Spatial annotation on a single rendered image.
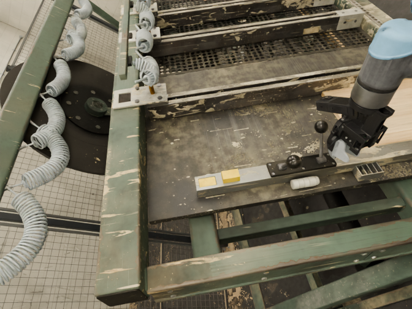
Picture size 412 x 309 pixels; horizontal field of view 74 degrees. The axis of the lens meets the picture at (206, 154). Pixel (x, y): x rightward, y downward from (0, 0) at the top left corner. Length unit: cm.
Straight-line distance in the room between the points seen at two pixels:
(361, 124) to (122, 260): 61
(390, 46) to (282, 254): 48
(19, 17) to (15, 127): 643
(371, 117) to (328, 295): 101
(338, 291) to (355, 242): 72
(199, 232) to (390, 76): 59
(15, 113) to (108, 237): 76
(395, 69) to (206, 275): 56
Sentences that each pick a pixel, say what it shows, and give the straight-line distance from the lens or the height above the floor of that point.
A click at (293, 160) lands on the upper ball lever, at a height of 152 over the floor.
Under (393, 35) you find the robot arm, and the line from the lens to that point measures 58.
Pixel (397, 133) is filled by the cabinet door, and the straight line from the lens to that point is 111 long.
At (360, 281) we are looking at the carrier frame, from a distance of 143.
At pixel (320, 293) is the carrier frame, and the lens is 153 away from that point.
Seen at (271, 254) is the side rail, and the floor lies 153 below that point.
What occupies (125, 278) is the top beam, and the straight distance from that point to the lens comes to 67.
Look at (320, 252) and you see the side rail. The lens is 74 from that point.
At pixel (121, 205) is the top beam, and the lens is 75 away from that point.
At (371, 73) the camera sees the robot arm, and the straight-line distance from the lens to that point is 61.
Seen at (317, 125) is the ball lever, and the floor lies 143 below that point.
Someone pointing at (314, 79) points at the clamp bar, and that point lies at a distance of 114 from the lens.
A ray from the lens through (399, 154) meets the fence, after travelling 101.
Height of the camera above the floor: 206
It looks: 31 degrees down
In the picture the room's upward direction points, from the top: 72 degrees counter-clockwise
